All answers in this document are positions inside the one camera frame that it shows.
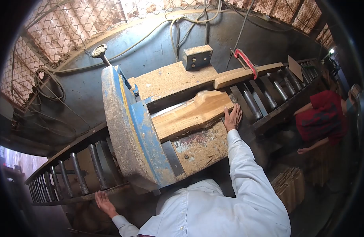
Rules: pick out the brown cardboard piece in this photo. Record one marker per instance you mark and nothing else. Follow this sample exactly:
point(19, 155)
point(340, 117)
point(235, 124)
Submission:
point(295, 68)

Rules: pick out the steel roller conveyor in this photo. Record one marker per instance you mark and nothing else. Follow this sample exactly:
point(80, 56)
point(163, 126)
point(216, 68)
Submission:
point(273, 91)
point(75, 174)

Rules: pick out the person's right thumb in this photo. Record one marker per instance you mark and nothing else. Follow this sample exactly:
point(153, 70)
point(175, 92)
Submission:
point(226, 112)

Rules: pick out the red metal clamp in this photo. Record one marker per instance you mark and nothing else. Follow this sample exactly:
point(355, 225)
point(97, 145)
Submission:
point(246, 62)

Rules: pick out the grey switch box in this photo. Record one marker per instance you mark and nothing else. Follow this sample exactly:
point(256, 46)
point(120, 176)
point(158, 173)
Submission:
point(197, 57)

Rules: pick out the stack of cut wood pieces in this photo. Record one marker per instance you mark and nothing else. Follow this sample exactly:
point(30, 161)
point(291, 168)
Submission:
point(288, 186)

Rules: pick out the person's body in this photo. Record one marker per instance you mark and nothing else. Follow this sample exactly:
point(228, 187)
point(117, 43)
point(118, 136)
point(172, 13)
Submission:
point(217, 213)

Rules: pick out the person's right hand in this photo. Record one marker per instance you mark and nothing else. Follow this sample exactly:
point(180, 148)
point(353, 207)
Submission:
point(232, 118)

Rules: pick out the person's left hand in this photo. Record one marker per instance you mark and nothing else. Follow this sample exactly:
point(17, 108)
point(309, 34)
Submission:
point(106, 204)

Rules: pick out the blue band saw machine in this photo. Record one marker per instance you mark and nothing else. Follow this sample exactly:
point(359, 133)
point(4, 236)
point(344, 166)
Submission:
point(134, 133)

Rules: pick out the rough wooden plank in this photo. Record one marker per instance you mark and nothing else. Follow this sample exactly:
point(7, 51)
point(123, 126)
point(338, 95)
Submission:
point(190, 115)

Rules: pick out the wooden fence bar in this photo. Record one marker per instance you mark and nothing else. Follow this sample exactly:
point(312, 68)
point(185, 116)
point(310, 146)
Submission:
point(247, 75)

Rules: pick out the person's left fingers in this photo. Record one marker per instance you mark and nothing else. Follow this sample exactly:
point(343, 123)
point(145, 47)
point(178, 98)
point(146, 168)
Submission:
point(101, 196)

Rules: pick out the person's right fingers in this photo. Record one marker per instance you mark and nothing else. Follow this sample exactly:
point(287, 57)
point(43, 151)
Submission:
point(236, 109)

